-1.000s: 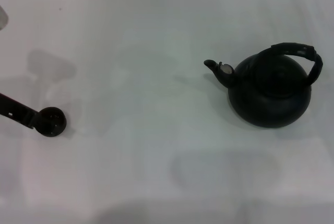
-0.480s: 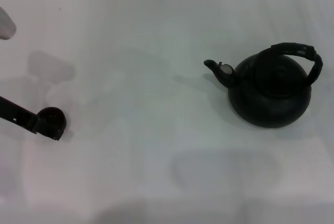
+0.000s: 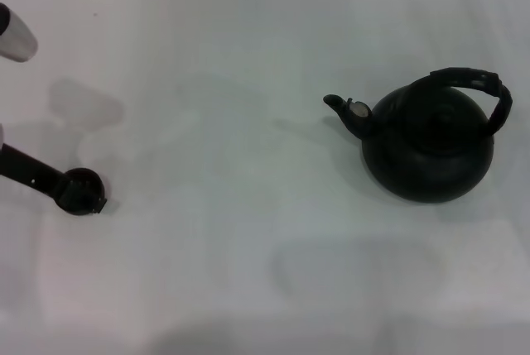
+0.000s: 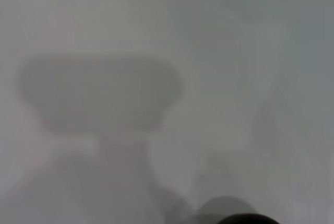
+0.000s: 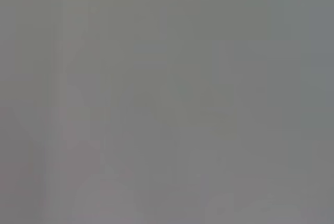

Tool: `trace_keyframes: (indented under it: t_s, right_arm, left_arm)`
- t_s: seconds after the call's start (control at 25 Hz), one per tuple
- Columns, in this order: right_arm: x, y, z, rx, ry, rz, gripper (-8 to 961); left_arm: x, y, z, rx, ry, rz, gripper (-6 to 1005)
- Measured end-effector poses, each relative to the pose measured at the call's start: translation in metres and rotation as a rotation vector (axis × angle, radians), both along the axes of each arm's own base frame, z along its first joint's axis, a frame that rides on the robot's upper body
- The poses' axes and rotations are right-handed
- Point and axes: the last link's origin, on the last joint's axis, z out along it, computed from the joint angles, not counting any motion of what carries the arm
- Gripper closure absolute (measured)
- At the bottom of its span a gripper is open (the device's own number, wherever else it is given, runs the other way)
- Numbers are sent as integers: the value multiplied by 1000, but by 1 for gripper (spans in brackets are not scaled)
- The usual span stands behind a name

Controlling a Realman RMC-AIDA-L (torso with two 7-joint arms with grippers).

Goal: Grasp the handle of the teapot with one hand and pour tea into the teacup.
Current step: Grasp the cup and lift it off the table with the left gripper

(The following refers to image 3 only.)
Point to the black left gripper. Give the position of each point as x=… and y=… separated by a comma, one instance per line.
x=29, y=169

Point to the small dark teacup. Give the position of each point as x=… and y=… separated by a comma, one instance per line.
x=74, y=211

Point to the black round teapot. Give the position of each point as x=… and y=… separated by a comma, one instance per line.
x=426, y=164

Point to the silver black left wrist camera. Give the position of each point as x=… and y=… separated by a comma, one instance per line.
x=18, y=38

